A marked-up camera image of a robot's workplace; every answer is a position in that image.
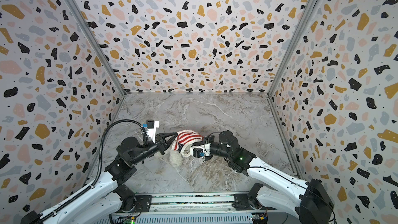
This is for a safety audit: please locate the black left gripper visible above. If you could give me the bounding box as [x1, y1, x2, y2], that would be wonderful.
[133, 132, 179, 166]

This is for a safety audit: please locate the white plush teddy bear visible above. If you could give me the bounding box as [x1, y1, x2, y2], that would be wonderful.
[169, 142, 201, 168]

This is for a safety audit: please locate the red white striped sweater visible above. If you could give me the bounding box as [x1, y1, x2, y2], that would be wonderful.
[171, 130, 203, 152]

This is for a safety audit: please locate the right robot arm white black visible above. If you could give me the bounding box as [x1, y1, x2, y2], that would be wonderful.
[190, 131, 336, 224]

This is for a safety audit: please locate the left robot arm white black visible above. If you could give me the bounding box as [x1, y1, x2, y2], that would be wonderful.
[21, 132, 178, 224]

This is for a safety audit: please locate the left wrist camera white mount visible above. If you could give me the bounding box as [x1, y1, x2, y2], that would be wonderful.
[143, 120, 160, 143]

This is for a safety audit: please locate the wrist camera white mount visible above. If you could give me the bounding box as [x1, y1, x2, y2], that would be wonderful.
[190, 143, 213, 161]
[143, 120, 160, 143]

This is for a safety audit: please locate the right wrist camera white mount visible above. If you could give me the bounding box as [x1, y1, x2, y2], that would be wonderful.
[190, 143, 213, 161]

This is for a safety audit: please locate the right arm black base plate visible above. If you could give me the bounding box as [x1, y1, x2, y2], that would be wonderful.
[232, 193, 266, 212]

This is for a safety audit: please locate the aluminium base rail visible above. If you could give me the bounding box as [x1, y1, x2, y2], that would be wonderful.
[57, 191, 325, 224]

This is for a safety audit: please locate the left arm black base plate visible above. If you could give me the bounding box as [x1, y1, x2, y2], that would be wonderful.
[120, 195, 152, 213]

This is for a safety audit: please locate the black corrugated cable hose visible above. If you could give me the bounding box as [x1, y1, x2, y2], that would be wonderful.
[30, 119, 147, 224]

